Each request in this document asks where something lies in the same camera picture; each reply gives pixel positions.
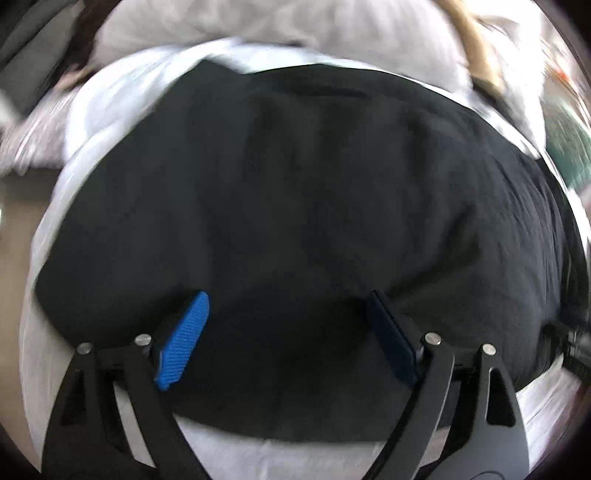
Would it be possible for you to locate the plaid sofa blanket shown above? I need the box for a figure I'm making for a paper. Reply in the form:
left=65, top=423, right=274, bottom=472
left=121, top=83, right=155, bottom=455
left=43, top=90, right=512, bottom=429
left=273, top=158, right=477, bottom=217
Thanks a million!
left=0, top=108, right=77, bottom=175

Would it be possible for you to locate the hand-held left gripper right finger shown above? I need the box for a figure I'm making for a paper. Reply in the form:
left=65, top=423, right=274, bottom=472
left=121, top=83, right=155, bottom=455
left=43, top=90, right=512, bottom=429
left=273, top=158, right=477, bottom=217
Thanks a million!
left=360, top=290, right=529, bottom=480

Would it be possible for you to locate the dark brown fleece garment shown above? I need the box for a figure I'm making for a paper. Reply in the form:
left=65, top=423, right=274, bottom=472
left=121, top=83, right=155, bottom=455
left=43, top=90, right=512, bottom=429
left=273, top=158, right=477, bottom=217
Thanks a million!
left=62, top=7, right=109, bottom=81

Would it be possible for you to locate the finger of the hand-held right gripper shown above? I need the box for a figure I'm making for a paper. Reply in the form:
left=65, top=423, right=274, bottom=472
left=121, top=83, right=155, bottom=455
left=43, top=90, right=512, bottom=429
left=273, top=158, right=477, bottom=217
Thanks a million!
left=545, top=322, right=591, bottom=376

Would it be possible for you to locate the grey pillows pile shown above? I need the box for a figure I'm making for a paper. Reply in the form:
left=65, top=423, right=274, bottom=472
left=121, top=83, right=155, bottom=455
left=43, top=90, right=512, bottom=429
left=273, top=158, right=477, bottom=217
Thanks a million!
left=0, top=0, right=93, bottom=109

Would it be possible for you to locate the green coral print cushion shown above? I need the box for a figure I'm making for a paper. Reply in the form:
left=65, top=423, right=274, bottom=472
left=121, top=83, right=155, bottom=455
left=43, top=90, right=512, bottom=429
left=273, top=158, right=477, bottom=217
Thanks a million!
left=542, top=99, right=591, bottom=188

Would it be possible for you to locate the black quilted jacket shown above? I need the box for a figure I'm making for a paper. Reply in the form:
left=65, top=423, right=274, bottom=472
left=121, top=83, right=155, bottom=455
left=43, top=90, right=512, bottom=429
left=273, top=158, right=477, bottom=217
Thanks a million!
left=34, top=60, right=588, bottom=444

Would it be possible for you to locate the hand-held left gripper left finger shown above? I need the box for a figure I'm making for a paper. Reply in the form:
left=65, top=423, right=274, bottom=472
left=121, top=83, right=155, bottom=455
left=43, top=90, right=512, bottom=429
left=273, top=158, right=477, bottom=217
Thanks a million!
left=41, top=290, right=211, bottom=480

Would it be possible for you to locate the beige fleece blanket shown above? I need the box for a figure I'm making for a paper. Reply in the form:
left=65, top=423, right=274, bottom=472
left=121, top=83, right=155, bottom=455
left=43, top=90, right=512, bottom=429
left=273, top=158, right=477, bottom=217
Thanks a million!
left=436, top=0, right=509, bottom=100

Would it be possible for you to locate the large white pillow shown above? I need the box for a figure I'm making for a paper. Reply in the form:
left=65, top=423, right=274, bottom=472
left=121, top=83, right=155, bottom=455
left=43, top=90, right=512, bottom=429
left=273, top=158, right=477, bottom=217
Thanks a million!
left=92, top=0, right=474, bottom=95

